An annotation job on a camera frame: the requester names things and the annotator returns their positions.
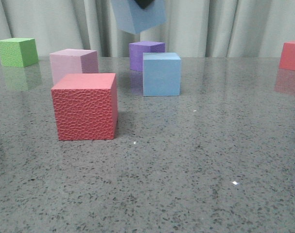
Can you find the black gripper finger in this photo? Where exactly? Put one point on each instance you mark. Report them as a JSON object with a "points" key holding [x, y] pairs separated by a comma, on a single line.
{"points": [[143, 4]]}

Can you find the darker blue foam cube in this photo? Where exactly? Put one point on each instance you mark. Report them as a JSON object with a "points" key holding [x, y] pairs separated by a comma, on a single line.
{"points": [[132, 19]]}

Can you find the light blue foam cube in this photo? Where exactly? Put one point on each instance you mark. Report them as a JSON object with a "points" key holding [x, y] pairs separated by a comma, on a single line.
{"points": [[161, 74]]}

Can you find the dark purple foam cube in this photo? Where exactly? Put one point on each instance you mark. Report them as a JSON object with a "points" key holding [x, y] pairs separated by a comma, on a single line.
{"points": [[137, 49]]}

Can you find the grey pleated curtain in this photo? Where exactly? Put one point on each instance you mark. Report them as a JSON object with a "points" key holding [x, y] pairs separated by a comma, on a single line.
{"points": [[193, 28]]}

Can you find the pink foam cube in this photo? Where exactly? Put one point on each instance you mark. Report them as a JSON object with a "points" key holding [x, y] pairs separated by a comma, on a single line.
{"points": [[68, 61]]}

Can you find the red textured foam cube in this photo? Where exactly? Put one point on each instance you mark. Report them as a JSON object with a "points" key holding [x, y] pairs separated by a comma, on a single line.
{"points": [[85, 106]]}

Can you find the green foam cube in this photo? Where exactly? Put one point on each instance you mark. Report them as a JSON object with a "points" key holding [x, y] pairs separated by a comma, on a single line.
{"points": [[18, 52]]}

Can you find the red foam cube at right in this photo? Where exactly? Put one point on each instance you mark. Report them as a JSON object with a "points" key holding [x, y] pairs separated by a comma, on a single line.
{"points": [[287, 60]]}

